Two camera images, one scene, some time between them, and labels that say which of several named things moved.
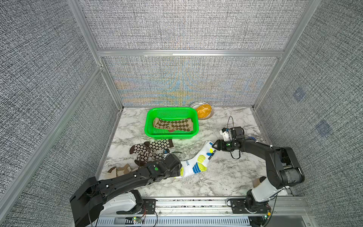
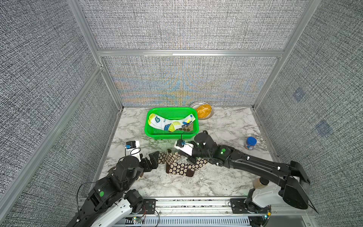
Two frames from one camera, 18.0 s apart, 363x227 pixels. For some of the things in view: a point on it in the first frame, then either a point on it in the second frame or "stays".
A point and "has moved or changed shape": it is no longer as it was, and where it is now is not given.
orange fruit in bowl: [203, 110] stays
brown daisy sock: [143, 154] has moved or changed shape
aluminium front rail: [284, 207] stays
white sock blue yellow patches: [199, 162] → [157, 122]
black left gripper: [177, 171] → [149, 167]
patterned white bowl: [195, 104] stays
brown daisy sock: [159, 144] has moved or changed shape
